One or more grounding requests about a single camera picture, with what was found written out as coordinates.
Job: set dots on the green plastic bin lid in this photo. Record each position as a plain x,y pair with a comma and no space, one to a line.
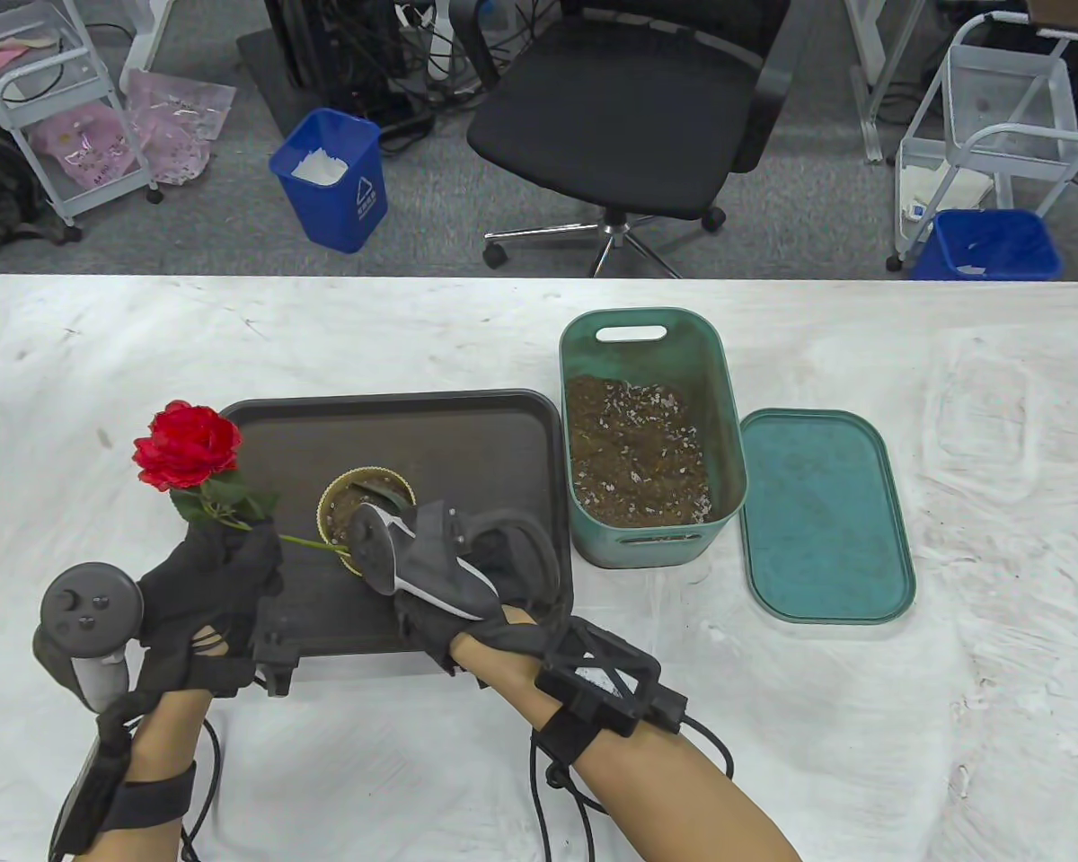
835,512

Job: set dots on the brown potting mix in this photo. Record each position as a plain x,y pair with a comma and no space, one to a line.
638,449
346,512

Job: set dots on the blue waste bin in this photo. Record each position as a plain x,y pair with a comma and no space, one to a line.
332,202
988,247

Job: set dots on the grey handheld controller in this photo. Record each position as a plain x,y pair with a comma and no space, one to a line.
85,606
431,557

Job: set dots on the person's left forearm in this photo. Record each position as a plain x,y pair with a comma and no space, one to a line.
166,736

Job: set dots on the person's right forearm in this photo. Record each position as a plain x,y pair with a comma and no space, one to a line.
674,790

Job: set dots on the black office chair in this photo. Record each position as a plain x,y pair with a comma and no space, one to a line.
611,126

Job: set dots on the green plastic bin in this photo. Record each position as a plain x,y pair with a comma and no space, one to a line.
647,350

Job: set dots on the white crumpled paper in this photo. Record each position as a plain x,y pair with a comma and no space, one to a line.
319,169

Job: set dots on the person's left hand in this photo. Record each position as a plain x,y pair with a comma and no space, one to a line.
207,588

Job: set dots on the yellow ribbed flower pot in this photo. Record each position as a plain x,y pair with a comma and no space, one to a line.
337,503

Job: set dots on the black floor mat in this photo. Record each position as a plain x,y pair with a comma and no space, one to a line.
265,81

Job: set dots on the dark brown plastic tray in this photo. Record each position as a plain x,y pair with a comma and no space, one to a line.
485,440

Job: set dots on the pink plastic bag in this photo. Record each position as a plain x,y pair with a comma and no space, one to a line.
85,144
180,126

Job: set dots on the red artificial rose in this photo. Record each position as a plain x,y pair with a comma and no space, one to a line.
184,444

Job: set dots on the black computer tower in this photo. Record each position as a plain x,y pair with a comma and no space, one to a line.
332,45

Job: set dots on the person's right hand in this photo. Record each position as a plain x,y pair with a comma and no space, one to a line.
431,628

